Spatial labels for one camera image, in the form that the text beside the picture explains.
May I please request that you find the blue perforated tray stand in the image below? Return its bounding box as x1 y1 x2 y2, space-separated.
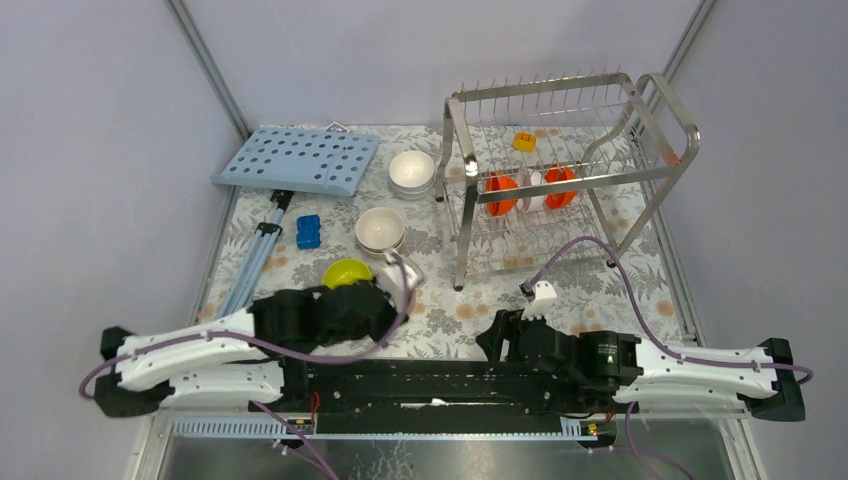
210 127 381 316

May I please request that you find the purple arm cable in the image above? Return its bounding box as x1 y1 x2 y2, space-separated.
519 235 815 480
78 250 417 480

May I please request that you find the stainless steel dish rack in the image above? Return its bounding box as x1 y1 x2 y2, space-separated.
435 70 701 290

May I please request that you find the floral table mat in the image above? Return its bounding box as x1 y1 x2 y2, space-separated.
198 125 684 364

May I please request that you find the orange bowl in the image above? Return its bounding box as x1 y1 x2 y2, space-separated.
485 172 519 218
543 164 579 211

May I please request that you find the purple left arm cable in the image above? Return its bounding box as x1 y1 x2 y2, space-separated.
78 250 417 480

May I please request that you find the blue toy block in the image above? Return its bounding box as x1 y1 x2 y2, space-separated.
296 214 321 250

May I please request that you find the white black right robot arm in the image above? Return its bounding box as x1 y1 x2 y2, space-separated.
475 310 806 422

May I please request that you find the white bowl front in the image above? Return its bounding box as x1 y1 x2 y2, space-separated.
388 176 435 200

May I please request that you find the white pink bowl in rack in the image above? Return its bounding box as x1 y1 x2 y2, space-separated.
517 168 548 215

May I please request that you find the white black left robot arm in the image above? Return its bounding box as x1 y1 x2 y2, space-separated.
79 281 414 418

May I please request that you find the white slotted cable duct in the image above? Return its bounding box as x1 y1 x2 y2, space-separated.
171 415 600 444

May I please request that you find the small yellow cup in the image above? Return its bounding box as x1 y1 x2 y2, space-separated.
512 131 537 153

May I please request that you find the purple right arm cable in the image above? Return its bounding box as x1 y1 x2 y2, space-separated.
519 235 815 480

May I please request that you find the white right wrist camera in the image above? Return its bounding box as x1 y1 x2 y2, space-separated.
520 280 558 320

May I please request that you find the lime green bowl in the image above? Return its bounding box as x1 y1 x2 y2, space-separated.
322 258 373 289

